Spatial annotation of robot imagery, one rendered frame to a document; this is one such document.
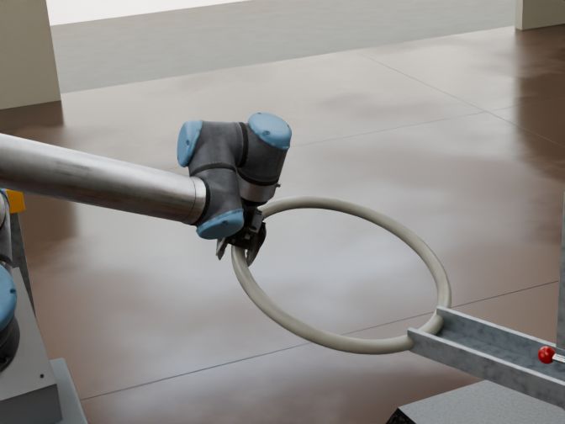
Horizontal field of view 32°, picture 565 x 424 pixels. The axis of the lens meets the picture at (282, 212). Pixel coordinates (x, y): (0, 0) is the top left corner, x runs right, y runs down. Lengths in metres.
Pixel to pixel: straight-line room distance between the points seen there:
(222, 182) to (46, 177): 0.36
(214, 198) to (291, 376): 2.23
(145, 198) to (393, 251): 3.34
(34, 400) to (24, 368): 0.07
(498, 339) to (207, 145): 0.70
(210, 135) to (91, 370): 2.41
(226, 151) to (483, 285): 2.90
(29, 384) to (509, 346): 1.03
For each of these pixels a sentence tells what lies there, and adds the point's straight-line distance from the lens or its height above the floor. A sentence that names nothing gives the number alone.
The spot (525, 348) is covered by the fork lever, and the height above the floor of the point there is 1.08.
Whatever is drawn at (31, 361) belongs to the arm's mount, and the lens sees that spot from 2.27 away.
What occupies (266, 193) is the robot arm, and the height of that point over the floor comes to 1.38.
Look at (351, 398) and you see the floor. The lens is 3.81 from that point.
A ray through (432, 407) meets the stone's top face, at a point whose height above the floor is 0.81.
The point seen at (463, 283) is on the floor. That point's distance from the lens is 4.65.
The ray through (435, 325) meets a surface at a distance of 2.05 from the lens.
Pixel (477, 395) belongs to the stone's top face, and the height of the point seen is 0.81.
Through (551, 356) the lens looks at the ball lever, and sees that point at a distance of 1.82.
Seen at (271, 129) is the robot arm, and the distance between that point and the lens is 1.90.
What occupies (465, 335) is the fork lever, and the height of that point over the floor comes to 1.07.
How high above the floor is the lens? 2.09
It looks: 22 degrees down
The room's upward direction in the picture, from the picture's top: 4 degrees counter-clockwise
